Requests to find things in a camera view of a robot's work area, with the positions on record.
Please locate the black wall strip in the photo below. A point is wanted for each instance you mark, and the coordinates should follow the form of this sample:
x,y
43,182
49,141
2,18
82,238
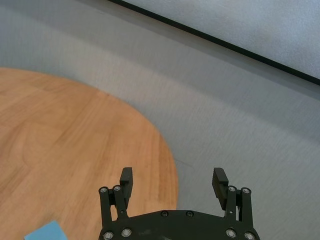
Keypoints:
x,y
225,44

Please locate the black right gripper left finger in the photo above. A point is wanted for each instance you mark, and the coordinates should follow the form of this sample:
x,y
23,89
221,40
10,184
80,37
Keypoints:
x,y
125,195

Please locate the light blue cube block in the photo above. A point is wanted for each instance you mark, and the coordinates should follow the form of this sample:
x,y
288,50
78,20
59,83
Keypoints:
x,y
47,231

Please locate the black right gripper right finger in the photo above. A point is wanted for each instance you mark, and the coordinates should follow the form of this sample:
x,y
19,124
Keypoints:
x,y
220,190

